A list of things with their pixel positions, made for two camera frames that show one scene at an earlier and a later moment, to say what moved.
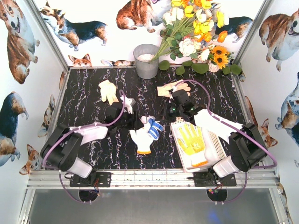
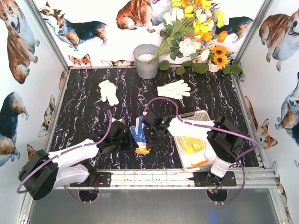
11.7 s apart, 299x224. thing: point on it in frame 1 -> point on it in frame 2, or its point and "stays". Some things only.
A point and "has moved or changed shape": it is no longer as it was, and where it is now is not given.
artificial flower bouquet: x=187 y=24 stays
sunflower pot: x=218 y=58 stays
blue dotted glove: x=154 y=127 has moved or changed shape
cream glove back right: x=163 y=90 stays
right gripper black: x=171 y=102 -> x=149 y=136
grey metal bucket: x=143 y=54 stays
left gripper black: x=134 y=122 -> x=127 y=139
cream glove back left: x=108 y=89 stays
